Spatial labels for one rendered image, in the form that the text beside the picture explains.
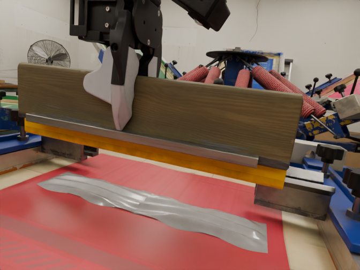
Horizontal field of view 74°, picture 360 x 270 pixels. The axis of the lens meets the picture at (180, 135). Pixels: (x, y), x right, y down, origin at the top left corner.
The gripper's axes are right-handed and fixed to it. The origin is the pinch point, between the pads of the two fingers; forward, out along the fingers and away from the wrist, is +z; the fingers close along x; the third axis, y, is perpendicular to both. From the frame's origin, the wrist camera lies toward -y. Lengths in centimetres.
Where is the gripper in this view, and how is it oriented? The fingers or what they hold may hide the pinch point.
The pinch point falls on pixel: (135, 118)
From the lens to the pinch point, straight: 30.0
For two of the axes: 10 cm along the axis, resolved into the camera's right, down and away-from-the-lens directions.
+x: -3.1, 1.6, -9.4
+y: -9.4, -1.7, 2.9
